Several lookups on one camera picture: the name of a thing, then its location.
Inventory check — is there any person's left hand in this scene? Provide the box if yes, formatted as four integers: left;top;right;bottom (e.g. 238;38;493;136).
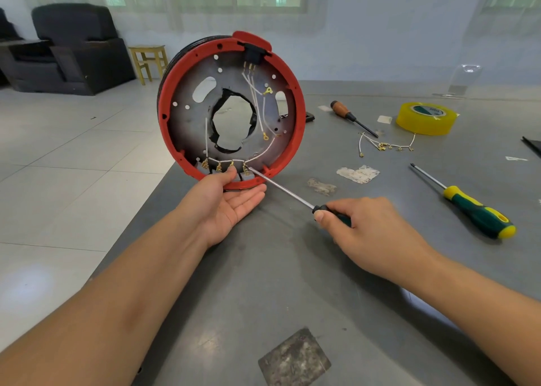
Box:
173;165;268;249

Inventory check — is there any person's right hand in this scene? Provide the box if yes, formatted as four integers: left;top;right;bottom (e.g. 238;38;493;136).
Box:
313;197;445;285

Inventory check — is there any teal handle screwdriver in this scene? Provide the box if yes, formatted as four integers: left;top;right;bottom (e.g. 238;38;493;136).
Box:
247;166;352;228

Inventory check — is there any green yellow handle screwdriver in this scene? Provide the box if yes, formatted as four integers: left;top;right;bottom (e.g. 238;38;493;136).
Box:
409;162;517;241

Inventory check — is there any red round appliance base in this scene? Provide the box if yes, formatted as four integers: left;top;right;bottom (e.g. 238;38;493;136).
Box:
157;30;307;190

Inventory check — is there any person's left forearm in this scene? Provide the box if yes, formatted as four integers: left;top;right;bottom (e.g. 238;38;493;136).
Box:
0;221;208;386

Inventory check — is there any person's right forearm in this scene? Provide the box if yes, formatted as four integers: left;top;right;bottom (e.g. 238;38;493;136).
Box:
418;259;541;386

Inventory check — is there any crumpled white tape piece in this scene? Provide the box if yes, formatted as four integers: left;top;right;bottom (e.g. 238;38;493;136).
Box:
336;164;380;185

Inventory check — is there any yellow tape roll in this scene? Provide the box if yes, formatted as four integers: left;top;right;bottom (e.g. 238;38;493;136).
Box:
396;101;460;136

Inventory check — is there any small wooden stool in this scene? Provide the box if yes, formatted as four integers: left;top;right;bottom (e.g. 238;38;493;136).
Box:
128;45;170;85

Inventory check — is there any black flat plate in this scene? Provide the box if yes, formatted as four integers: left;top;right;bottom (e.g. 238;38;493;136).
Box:
522;135;541;157

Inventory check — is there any black armchair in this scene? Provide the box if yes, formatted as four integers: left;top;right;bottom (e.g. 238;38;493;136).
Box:
0;3;136;96

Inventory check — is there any black sofa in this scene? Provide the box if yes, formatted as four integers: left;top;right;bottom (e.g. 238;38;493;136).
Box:
0;8;22;43

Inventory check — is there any orange handle screwdriver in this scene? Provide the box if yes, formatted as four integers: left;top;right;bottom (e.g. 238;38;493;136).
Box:
330;100;380;139

